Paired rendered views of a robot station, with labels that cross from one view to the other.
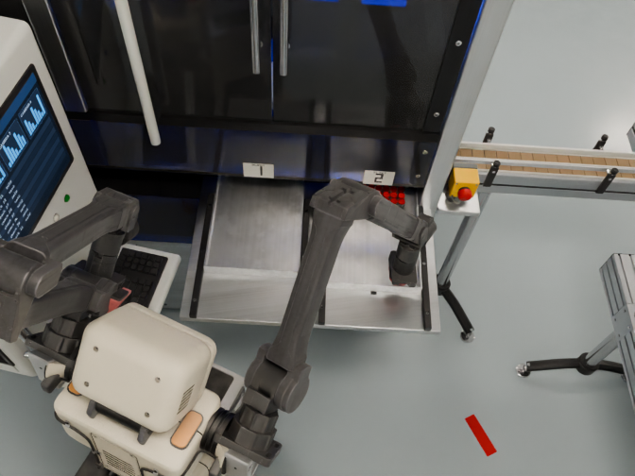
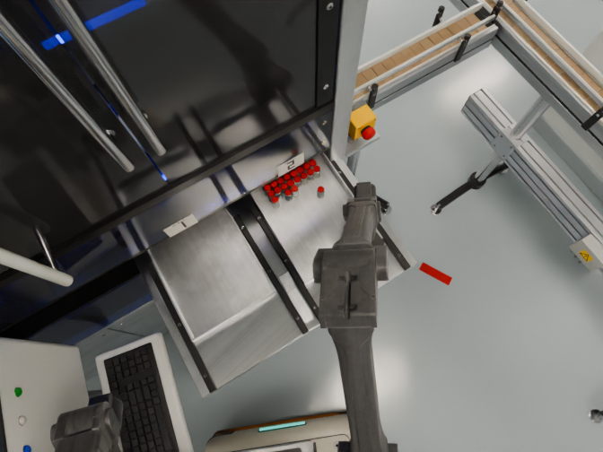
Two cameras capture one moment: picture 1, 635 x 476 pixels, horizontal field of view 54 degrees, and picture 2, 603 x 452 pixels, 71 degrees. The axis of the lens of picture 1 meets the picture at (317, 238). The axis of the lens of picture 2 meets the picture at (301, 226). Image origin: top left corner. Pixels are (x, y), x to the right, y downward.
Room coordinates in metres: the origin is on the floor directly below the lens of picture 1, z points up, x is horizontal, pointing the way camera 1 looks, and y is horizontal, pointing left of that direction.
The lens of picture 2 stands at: (0.60, 0.06, 2.07)
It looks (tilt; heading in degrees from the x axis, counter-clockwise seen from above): 71 degrees down; 335
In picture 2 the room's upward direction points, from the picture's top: 4 degrees counter-clockwise
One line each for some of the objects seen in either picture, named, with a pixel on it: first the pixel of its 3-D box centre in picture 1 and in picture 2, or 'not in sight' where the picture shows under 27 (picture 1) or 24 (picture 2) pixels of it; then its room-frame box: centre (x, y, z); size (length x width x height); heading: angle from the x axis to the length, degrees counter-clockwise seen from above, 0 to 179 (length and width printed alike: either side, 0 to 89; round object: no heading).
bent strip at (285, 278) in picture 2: not in sight; (296, 297); (0.79, 0.00, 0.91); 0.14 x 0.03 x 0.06; 2
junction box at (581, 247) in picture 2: not in sight; (590, 252); (0.47, -1.08, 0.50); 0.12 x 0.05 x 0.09; 3
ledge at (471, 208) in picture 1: (456, 195); (351, 131); (1.19, -0.42, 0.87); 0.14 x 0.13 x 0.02; 3
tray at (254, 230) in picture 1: (256, 221); (207, 265); (1.00, 0.18, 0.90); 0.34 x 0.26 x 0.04; 3
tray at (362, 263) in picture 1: (373, 236); (313, 213); (0.98, -0.16, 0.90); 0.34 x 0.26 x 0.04; 2
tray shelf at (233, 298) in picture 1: (314, 249); (271, 256); (0.93, 0.01, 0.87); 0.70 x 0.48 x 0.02; 93
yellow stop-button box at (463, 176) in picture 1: (463, 180); (359, 120); (1.14, -0.40, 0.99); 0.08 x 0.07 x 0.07; 3
